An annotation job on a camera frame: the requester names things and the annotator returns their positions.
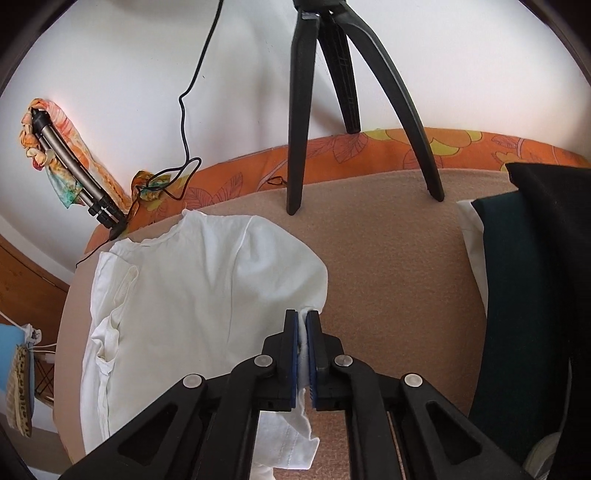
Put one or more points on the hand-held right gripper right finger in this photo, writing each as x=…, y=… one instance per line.
x=313, y=369

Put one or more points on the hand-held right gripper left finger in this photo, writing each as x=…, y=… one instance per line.
x=292, y=369

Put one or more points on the white t-shirt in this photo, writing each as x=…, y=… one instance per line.
x=194, y=286

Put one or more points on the white folded cloth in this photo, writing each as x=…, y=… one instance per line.
x=471, y=240

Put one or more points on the orange floral bedsheet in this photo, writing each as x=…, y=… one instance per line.
x=369, y=147

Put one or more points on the small colourful floral cloth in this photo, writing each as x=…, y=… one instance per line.
x=143, y=182

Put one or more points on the black tripod stand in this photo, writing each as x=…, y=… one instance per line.
x=300, y=115

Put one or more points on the wooden door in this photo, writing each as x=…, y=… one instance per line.
x=23, y=277

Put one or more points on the black folded cloth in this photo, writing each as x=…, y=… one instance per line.
x=554, y=194

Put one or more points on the colourful floral scarf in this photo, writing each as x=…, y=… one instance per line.
x=78, y=138

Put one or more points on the folded silver tripod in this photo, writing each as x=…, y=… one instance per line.
x=60, y=152

